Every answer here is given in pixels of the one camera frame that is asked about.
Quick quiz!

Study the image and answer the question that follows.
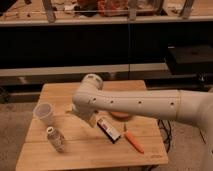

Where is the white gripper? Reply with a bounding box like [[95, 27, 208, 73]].
[[71, 104, 98, 127]]

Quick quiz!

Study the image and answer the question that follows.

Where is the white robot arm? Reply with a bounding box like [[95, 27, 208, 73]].
[[72, 74, 213, 171]]

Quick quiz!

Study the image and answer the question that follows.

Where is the small clear plastic bottle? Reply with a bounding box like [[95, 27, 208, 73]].
[[46, 126, 65, 153]]

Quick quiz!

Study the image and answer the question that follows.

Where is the orange bowl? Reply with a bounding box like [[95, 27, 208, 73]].
[[110, 112, 131, 119]]

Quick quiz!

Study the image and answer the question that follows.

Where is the black rectangular box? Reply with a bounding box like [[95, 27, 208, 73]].
[[97, 117, 121, 143]]

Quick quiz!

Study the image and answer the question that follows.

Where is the wooden folding table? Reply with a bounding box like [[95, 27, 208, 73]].
[[16, 83, 168, 171]]

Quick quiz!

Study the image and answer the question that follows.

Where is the translucent plastic cup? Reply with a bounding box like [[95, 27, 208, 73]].
[[33, 103, 53, 126]]

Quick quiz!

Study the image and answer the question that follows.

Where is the orange toy carrot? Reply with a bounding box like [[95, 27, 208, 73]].
[[124, 126, 144, 153]]

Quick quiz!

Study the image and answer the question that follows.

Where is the metal shelf rack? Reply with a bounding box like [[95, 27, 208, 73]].
[[0, 0, 213, 88]]

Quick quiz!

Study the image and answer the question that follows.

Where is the black box on shelf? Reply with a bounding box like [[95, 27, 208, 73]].
[[165, 45, 213, 75]]

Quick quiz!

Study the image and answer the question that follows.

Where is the black floor cable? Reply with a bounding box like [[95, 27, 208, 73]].
[[156, 119, 174, 154]]

